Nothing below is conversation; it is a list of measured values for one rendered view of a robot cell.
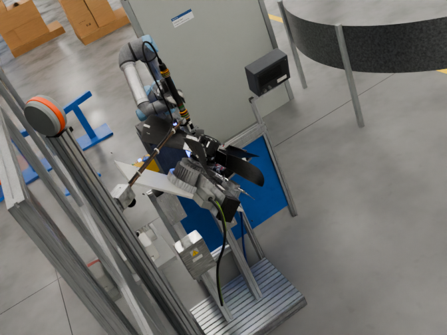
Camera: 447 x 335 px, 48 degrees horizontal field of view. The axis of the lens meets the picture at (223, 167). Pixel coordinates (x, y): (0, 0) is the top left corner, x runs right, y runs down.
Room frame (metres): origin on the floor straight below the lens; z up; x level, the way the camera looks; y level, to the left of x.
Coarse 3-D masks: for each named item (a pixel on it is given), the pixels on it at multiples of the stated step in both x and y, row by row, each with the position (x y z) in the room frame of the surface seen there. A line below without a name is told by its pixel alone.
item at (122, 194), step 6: (120, 186) 1.92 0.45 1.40; (126, 186) 1.90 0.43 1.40; (114, 192) 1.89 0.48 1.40; (120, 192) 1.87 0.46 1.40; (126, 192) 1.88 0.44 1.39; (132, 192) 1.90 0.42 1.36; (114, 198) 1.84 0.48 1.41; (120, 198) 1.84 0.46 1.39; (126, 198) 1.87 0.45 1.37; (132, 198) 1.89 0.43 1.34; (120, 204) 1.84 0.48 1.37; (126, 204) 1.85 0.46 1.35
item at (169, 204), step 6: (156, 198) 2.09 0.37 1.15; (162, 198) 2.10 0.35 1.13; (168, 198) 2.11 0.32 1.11; (174, 198) 2.12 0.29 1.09; (162, 204) 2.10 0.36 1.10; (168, 204) 2.10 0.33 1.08; (174, 204) 2.11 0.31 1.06; (180, 204) 2.12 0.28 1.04; (162, 210) 2.09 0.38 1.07; (168, 210) 2.10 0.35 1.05; (174, 210) 2.11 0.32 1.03; (180, 210) 2.11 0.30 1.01; (168, 216) 2.10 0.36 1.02; (174, 216) 2.10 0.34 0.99; (180, 216) 2.11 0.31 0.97; (186, 216) 2.12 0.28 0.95; (174, 222) 2.10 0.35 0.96; (234, 222) 2.18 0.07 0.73; (222, 228) 2.16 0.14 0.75; (228, 228) 2.16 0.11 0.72
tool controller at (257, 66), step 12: (276, 48) 2.96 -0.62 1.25; (264, 60) 2.88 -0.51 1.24; (276, 60) 2.84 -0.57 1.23; (252, 72) 2.82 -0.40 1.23; (264, 72) 2.82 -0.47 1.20; (276, 72) 2.85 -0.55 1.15; (288, 72) 2.89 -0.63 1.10; (252, 84) 2.87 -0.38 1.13; (264, 84) 2.83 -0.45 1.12; (276, 84) 2.87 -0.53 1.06
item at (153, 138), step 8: (152, 120) 2.39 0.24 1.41; (160, 120) 2.40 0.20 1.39; (144, 128) 2.32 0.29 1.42; (152, 128) 2.33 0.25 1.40; (160, 128) 2.34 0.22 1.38; (168, 128) 2.34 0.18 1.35; (144, 136) 2.27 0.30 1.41; (152, 136) 2.28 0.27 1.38; (160, 136) 2.29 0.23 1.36; (176, 136) 2.30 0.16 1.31; (184, 136) 2.31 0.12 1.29; (168, 144) 2.26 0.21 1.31; (176, 144) 2.27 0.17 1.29
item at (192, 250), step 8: (192, 232) 2.11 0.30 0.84; (184, 240) 2.08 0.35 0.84; (192, 240) 2.05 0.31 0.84; (200, 240) 2.04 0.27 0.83; (176, 248) 2.05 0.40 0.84; (184, 248) 2.02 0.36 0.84; (192, 248) 2.02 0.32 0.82; (200, 248) 2.03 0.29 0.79; (184, 256) 2.01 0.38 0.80; (192, 256) 2.01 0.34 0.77; (200, 256) 2.02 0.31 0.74; (208, 256) 2.03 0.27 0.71; (184, 264) 2.02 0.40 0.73; (192, 264) 2.01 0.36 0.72; (200, 264) 2.02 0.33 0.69; (208, 264) 2.03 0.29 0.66; (216, 264) 2.04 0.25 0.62; (192, 272) 2.00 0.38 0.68; (200, 272) 2.01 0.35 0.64
